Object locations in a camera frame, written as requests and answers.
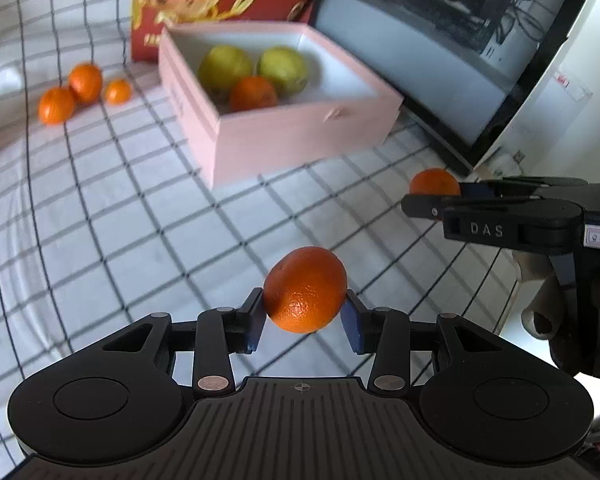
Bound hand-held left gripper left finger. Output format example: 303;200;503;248
100;288;267;401

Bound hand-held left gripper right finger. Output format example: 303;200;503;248
341;294;518;397

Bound pink cardboard box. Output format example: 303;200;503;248
158;22;404;188

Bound small mandarin orange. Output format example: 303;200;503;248
104;80;133;106

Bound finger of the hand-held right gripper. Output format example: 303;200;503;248
460;177;588;197
401;193;531;221

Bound black framed monitor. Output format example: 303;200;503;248
307;0;600;183

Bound red gift box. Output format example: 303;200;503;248
130;0;331;64

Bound white black checkered tablecloth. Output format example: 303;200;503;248
0;0;551;466

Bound large orange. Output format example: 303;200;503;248
229;76;279;112

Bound person's right hand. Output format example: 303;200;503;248
512;252;569;341

